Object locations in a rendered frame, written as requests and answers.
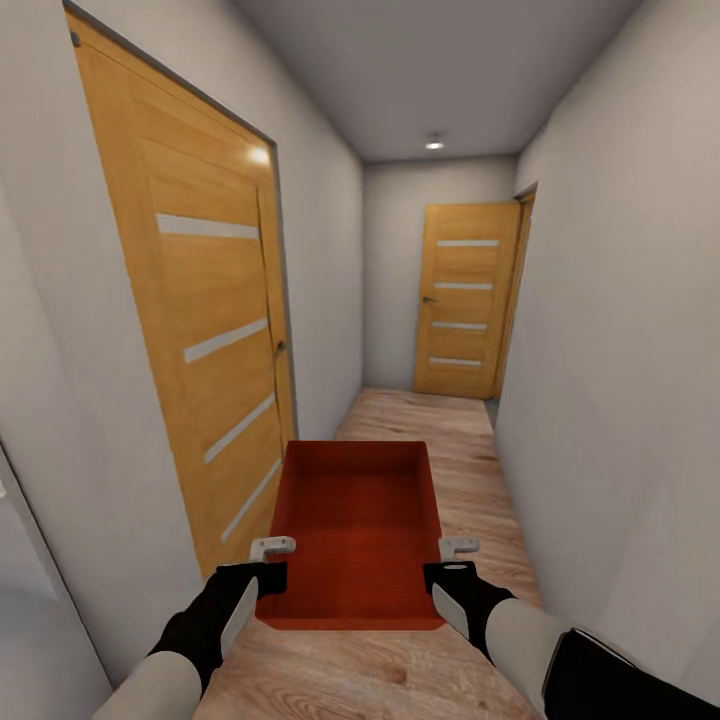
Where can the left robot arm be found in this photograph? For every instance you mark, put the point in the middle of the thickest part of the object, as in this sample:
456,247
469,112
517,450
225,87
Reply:
172,679

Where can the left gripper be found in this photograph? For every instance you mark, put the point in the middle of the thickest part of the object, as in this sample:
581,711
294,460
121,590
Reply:
274,578

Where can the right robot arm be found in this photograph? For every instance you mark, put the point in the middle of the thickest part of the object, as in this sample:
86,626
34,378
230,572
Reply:
563,669

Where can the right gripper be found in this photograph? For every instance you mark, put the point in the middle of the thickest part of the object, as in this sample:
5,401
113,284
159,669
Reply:
432,572

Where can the storage box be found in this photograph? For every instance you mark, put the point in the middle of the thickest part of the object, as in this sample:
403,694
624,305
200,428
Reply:
365,520

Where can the door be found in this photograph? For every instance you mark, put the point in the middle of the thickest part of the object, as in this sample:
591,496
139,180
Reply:
193,195
473,255

